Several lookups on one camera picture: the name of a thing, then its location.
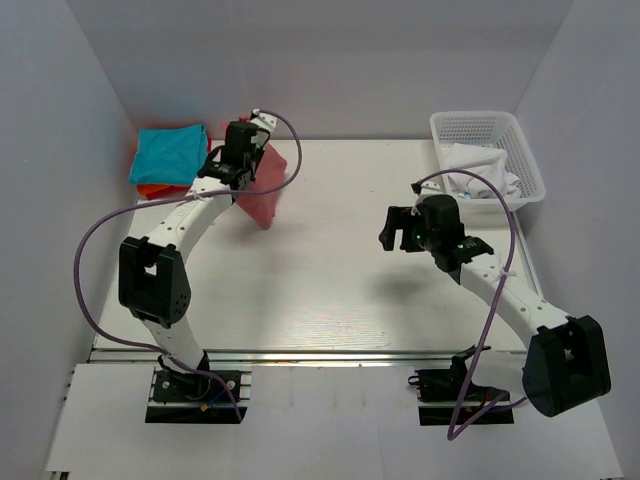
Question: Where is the salmon pink t-shirt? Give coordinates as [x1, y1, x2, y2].
[236, 116, 287, 230]

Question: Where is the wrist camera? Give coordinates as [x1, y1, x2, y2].
[249, 109, 278, 148]
[411, 181, 443, 203]

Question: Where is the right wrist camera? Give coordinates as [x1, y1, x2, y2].
[411, 181, 443, 203]

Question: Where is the white plastic basket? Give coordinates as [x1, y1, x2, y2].
[430, 111, 546, 211]

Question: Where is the folded orange t-shirt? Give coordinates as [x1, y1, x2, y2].
[136, 184, 189, 201]

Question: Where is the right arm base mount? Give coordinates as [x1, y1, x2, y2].
[407, 345, 502, 427]

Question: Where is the folded teal t-shirt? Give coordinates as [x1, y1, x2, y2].
[129, 124, 208, 186]

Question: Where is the white t-shirt in basket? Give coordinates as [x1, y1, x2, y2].
[442, 143, 521, 199]

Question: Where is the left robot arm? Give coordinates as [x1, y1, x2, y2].
[118, 112, 277, 399]

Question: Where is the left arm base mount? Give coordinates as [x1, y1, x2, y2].
[145, 368, 251, 425]

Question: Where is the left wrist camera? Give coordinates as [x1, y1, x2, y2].
[249, 109, 278, 148]

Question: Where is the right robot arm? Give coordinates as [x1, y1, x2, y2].
[379, 194, 611, 417]

